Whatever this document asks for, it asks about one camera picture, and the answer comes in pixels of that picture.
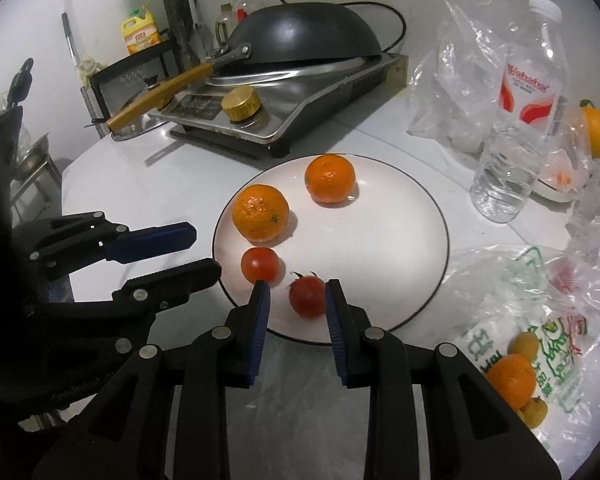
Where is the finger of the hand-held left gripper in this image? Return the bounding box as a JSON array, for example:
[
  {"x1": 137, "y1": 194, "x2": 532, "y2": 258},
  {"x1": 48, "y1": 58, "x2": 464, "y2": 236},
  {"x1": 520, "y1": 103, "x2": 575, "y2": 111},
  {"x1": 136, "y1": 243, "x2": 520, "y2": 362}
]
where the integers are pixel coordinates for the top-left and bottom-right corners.
[
  {"x1": 30, "y1": 257, "x2": 223, "y2": 362},
  {"x1": 10, "y1": 211, "x2": 199, "y2": 282}
]

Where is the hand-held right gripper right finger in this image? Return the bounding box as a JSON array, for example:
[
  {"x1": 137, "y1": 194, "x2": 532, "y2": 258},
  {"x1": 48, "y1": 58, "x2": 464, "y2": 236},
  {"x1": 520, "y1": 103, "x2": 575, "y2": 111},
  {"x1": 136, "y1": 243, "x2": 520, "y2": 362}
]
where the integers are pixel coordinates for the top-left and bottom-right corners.
[{"x1": 324, "y1": 278, "x2": 564, "y2": 480}]

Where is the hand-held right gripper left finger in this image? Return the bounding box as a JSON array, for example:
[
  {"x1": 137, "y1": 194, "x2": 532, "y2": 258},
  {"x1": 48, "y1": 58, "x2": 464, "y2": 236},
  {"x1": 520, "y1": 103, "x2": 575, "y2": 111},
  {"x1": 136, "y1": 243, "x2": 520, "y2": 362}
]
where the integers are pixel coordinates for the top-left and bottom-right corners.
[{"x1": 32, "y1": 279, "x2": 272, "y2": 480}]

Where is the dark red tomato with stem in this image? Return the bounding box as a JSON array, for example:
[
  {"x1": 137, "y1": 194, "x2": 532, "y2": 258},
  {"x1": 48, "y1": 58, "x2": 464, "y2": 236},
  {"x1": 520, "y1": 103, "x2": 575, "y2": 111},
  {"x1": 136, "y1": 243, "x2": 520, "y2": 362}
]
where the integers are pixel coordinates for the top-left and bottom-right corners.
[{"x1": 287, "y1": 270, "x2": 329, "y2": 320}]

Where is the white plate with dark rim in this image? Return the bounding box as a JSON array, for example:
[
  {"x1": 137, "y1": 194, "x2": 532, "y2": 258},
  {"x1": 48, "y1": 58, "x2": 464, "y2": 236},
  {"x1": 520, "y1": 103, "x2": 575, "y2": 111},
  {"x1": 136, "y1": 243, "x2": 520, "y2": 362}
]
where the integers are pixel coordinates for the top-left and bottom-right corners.
[{"x1": 211, "y1": 153, "x2": 451, "y2": 346}]

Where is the small red tomato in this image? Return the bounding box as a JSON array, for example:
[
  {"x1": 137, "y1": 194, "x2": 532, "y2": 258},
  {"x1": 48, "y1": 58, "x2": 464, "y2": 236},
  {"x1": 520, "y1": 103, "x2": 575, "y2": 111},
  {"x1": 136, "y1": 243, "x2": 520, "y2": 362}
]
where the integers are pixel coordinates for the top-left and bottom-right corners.
[{"x1": 240, "y1": 246, "x2": 281, "y2": 285}]

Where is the metal stand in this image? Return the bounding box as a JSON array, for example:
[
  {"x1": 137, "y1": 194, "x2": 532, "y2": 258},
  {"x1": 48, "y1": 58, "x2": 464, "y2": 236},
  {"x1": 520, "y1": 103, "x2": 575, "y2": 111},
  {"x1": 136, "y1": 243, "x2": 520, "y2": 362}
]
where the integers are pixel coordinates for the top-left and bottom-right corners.
[{"x1": 11, "y1": 159, "x2": 64, "y2": 222}]

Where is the large orange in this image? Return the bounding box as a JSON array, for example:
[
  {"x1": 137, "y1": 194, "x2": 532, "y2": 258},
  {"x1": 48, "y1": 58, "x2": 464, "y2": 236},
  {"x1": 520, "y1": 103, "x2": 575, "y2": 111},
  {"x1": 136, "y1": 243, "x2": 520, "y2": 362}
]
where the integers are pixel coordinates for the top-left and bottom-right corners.
[{"x1": 231, "y1": 183, "x2": 291, "y2": 244}]

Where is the metal basin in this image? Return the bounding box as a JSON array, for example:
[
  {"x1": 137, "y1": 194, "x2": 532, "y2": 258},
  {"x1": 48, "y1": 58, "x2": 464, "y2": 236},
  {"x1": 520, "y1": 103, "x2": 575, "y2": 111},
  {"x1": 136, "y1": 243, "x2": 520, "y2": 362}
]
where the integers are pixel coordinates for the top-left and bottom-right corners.
[{"x1": 14, "y1": 132, "x2": 52, "y2": 181}]

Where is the gold stove knob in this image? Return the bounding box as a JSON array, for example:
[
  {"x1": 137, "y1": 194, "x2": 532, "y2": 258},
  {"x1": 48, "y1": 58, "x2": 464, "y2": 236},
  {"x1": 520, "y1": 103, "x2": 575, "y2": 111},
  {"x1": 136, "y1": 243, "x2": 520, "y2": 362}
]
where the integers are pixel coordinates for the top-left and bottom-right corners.
[{"x1": 220, "y1": 85, "x2": 261, "y2": 124}]

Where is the black metal rack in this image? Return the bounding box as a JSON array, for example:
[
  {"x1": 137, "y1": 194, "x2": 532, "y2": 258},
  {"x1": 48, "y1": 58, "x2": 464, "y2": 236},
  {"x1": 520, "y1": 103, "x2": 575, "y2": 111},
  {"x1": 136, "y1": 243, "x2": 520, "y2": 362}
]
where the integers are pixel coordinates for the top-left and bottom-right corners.
[{"x1": 88, "y1": 39, "x2": 182, "y2": 139}]

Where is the yellow loquat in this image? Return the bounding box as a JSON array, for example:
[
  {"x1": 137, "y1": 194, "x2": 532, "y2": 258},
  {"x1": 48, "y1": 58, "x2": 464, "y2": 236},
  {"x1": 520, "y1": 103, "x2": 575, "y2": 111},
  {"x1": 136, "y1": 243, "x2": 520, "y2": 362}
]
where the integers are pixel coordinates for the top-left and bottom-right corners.
[
  {"x1": 508, "y1": 330, "x2": 541, "y2": 361},
  {"x1": 517, "y1": 395, "x2": 549, "y2": 430}
]

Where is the grey pipe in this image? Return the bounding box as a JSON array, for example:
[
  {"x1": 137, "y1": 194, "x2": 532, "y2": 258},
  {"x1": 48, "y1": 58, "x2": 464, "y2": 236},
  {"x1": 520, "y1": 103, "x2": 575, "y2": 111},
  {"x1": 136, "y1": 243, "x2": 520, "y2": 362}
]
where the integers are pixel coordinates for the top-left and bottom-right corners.
[{"x1": 61, "y1": 12, "x2": 102, "y2": 137}]

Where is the yellow oil bottle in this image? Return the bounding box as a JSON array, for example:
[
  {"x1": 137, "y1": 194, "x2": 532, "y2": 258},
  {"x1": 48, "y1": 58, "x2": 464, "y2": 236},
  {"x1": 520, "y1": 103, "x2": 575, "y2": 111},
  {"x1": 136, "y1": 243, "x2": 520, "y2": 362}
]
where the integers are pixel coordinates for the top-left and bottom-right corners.
[{"x1": 120, "y1": 3, "x2": 162, "y2": 56}]

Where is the clear plastic bag with fruit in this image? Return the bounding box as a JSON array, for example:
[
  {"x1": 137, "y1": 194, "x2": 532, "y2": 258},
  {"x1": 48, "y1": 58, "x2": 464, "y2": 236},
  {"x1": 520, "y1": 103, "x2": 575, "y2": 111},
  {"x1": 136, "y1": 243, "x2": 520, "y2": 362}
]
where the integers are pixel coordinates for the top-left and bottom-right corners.
[{"x1": 449, "y1": 244, "x2": 600, "y2": 463}]

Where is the dark hanging tool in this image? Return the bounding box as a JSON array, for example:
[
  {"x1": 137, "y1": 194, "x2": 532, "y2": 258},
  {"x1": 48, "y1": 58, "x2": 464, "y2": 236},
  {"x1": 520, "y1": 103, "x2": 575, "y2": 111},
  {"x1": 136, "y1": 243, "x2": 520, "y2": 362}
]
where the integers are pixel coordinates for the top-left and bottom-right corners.
[{"x1": 154, "y1": 0, "x2": 197, "y2": 72}]

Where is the silver induction cooker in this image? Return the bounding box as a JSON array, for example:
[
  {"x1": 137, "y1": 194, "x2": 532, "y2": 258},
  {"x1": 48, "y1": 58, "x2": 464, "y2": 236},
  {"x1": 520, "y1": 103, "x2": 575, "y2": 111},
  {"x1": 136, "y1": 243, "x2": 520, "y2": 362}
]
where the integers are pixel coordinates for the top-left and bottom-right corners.
[{"x1": 147, "y1": 52, "x2": 410, "y2": 157}]

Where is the clear plastic water bottle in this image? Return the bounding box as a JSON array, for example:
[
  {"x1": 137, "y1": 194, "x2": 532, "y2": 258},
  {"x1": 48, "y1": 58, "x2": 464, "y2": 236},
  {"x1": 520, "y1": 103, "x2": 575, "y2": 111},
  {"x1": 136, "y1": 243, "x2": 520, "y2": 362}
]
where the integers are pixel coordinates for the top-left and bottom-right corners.
[{"x1": 469, "y1": 0, "x2": 569, "y2": 224}]

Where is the clear bottle with red cap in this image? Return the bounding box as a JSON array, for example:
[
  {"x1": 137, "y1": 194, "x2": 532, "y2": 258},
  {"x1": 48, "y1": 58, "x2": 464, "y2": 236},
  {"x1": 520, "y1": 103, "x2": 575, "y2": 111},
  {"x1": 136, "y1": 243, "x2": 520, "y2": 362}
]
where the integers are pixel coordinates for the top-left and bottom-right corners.
[{"x1": 232, "y1": 0, "x2": 261, "y2": 27}]

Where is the orange with green stem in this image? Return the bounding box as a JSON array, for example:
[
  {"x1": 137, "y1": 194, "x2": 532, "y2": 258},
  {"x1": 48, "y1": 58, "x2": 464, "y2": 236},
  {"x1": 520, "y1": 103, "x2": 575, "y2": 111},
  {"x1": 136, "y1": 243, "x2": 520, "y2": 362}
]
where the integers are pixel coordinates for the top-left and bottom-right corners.
[{"x1": 579, "y1": 99, "x2": 600, "y2": 160}]

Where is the black wok with wooden handle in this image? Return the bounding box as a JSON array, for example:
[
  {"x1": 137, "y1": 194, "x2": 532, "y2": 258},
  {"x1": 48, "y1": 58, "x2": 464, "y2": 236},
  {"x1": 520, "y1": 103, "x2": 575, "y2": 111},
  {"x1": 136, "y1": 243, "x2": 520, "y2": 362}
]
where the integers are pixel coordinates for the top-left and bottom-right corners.
[{"x1": 107, "y1": 2, "x2": 384, "y2": 132}]

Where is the black cable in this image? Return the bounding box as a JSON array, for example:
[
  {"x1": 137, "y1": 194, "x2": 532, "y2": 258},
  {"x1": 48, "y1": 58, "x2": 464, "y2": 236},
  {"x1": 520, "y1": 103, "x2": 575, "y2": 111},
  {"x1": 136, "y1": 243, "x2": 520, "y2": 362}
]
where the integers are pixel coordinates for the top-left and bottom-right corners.
[{"x1": 229, "y1": 0, "x2": 408, "y2": 55}]

